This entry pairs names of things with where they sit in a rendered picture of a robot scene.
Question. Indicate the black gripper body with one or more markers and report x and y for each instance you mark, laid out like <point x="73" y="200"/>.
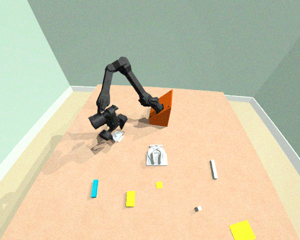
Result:
<point x="106" y="135"/>

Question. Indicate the small yellow square block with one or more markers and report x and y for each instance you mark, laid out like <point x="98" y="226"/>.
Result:
<point x="159" y="184"/>

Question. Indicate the yellow flat plate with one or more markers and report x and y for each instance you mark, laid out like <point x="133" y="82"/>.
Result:
<point x="242" y="231"/>

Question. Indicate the yellow rectangular block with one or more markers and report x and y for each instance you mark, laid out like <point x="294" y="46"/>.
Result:
<point x="130" y="201"/>

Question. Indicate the cyan flat bar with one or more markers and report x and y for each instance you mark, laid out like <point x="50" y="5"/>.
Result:
<point x="94" y="188"/>

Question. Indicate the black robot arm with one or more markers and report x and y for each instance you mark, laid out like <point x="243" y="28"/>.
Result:
<point x="124" y="67"/>

